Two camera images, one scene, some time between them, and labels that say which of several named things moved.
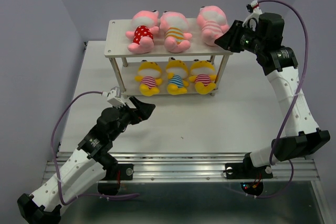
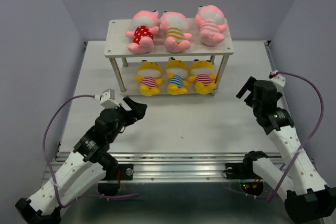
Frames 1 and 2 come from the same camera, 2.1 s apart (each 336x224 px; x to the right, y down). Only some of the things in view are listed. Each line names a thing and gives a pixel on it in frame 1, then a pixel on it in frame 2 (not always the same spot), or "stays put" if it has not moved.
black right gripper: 227,40 to 249,85
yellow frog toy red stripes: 202,74 stays put
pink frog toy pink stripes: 213,20 stays put
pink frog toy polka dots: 145,23 stays put
